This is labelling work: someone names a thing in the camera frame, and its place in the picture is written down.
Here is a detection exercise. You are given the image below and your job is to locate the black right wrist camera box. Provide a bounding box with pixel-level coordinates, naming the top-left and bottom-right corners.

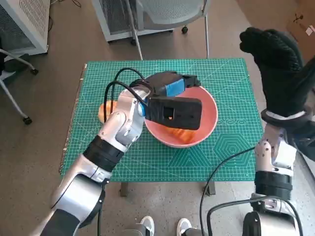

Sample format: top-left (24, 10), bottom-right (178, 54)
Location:
top-left (287, 108), bottom-right (315, 163)

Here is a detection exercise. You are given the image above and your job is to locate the round toy bread bun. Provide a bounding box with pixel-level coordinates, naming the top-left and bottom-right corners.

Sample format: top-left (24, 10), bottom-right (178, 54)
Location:
top-left (98, 100), bottom-right (119, 124)

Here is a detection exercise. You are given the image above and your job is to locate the person's leg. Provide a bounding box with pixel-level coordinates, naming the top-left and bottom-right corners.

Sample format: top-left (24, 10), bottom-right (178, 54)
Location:
top-left (184, 228), bottom-right (206, 236)

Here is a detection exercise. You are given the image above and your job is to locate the grey mesh chair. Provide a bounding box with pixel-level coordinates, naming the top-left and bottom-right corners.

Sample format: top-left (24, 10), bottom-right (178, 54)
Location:
top-left (127, 0), bottom-right (210, 61)

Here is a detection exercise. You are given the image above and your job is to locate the grey office chair base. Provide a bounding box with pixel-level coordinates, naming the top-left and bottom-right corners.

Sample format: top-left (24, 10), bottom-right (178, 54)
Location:
top-left (0, 48), bottom-right (39, 125)

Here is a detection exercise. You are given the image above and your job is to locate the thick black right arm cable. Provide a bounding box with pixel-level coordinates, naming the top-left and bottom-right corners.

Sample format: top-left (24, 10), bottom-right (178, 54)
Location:
top-left (206, 198), bottom-right (305, 236)

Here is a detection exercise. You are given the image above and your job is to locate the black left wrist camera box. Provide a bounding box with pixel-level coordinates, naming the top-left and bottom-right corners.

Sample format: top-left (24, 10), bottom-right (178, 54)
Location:
top-left (144, 95), bottom-right (203, 130)

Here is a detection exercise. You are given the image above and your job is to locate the white perforated metal cabinet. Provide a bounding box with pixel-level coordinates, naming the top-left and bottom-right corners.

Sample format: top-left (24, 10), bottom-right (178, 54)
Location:
top-left (0, 0), bottom-right (51, 56)

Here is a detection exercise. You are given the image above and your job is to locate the white board panel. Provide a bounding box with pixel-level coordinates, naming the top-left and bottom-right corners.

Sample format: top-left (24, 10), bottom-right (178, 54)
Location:
top-left (299, 152), bottom-right (315, 178)

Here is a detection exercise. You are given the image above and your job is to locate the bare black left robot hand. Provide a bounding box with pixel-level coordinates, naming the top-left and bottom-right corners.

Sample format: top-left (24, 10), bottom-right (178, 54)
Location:
top-left (145, 71), bottom-right (203, 97)

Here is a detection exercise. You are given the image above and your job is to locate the pink bowl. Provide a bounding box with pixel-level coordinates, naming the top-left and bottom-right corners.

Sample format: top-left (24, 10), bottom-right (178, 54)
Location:
top-left (144, 85), bottom-right (219, 148)

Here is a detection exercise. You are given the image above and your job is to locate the green cutting mat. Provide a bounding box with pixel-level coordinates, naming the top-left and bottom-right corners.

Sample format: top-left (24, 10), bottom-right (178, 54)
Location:
top-left (59, 58), bottom-right (258, 183)

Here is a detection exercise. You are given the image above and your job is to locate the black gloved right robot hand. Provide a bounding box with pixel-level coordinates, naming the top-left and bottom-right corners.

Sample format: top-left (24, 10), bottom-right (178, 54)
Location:
top-left (239, 27), bottom-right (315, 118)

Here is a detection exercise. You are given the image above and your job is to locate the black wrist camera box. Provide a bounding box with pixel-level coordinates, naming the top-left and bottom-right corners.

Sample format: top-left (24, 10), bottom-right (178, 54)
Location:
top-left (287, 108), bottom-right (315, 163)
top-left (144, 95), bottom-right (203, 130)

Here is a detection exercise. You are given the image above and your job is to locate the white sneaker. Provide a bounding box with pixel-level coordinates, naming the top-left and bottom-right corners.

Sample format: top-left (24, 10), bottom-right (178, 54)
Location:
top-left (140, 216), bottom-right (156, 236)
top-left (177, 218), bottom-right (193, 236)

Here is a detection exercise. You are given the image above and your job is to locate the cardboard box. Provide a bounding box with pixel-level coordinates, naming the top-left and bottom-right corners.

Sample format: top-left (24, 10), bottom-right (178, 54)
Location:
top-left (286, 0), bottom-right (315, 65)

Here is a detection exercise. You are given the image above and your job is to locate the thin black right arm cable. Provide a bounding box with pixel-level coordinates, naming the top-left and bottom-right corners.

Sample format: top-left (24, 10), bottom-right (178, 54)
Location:
top-left (199, 147), bottom-right (257, 236)

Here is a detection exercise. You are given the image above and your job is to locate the rectangular braided toy bread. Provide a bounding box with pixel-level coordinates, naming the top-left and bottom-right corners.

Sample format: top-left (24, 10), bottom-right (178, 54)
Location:
top-left (169, 127), bottom-right (198, 145)

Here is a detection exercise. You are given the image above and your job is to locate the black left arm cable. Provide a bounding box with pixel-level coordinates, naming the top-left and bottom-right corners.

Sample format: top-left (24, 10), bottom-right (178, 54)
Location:
top-left (97, 68), bottom-right (151, 236)

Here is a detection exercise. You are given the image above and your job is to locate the white wheeled cabinet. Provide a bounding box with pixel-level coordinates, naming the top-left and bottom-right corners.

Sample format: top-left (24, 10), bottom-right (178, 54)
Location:
top-left (91, 0), bottom-right (189, 46)

